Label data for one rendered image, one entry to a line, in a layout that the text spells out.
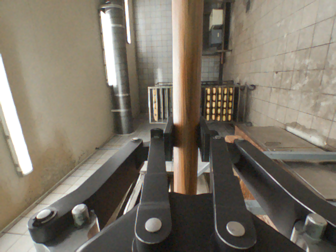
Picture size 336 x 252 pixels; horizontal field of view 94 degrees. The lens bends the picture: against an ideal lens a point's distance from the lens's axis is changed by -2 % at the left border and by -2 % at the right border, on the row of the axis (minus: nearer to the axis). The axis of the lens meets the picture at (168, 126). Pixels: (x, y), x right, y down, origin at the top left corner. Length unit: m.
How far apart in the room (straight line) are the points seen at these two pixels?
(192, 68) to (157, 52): 5.10
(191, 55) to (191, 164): 0.12
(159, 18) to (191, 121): 5.31
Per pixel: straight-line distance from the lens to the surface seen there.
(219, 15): 4.78
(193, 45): 0.17
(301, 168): 1.32
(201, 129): 0.16
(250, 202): 0.81
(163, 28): 5.36
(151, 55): 5.28
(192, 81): 0.17
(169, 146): 0.16
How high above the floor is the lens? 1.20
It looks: 5 degrees up
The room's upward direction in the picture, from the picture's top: 90 degrees counter-clockwise
